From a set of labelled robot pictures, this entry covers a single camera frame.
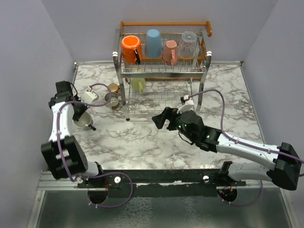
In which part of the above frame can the light blue plastic cup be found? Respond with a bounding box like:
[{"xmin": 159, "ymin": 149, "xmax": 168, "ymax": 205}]
[{"xmin": 145, "ymin": 29, "xmax": 162, "ymax": 59}]

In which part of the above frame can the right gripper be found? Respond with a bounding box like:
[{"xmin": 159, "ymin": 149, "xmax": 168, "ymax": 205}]
[{"xmin": 152, "ymin": 106, "xmax": 196, "ymax": 142}]

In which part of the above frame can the small copper orange cup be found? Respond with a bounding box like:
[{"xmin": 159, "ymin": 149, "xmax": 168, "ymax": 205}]
[{"xmin": 108, "ymin": 83, "xmax": 120, "ymax": 94}]

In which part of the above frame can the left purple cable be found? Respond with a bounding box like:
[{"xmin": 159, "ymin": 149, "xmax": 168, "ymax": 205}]
[{"xmin": 57, "ymin": 83, "xmax": 133, "ymax": 209}]

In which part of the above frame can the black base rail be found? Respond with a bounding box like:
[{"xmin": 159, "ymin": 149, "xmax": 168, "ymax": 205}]
[{"xmin": 77, "ymin": 169, "xmax": 246, "ymax": 198}]

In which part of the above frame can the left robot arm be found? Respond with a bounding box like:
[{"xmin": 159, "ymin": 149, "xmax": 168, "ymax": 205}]
[{"xmin": 41, "ymin": 81, "xmax": 105, "ymax": 188}]

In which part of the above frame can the aluminium table frame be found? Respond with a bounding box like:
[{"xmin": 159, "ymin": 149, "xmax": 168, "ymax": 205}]
[{"xmin": 36, "ymin": 64, "xmax": 293, "ymax": 228}]

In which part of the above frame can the steel two-tier dish rack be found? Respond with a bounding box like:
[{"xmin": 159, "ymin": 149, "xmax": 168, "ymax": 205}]
[{"xmin": 112, "ymin": 28, "xmax": 212, "ymax": 121}]

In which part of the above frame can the light green mug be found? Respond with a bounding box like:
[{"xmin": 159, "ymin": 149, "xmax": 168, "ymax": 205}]
[{"xmin": 131, "ymin": 77, "xmax": 146, "ymax": 94}]

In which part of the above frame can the clear plastic tumbler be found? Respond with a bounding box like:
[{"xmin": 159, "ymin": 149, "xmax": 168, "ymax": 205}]
[{"xmin": 178, "ymin": 31, "xmax": 197, "ymax": 59}]

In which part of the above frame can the orange mug black handle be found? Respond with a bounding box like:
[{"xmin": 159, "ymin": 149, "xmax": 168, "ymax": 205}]
[{"xmin": 121, "ymin": 35, "xmax": 142, "ymax": 65}]

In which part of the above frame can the orange wooden rack frame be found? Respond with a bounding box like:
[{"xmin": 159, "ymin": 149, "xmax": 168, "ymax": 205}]
[{"xmin": 113, "ymin": 21, "xmax": 212, "ymax": 83}]

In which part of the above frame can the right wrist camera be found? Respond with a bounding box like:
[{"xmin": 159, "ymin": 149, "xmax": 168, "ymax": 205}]
[{"xmin": 177, "ymin": 95, "xmax": 194, "ymax": 114}]

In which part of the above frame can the black faceted mug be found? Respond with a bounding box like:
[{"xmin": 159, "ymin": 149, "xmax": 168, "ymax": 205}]
[{"xmin": 74, "ymin": 112, "xmax": 96, "ymax": 131}]

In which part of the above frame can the cream cup brown band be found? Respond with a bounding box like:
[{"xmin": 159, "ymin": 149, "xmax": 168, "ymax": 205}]
[{"xmin": 104, "ymin": 92, "xmax": 120, "ymax": 110}]

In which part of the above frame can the pink ceramic mug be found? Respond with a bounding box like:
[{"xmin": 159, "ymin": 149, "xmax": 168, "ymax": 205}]
[{"xmin": 162, "ymin": 40, "xmax": 178, "ymax": 66}]

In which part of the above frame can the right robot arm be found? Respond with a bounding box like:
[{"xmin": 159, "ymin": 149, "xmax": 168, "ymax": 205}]
[{"xmin": 152, "ymin": 107, "xmax": 302, "ymax": 190}]

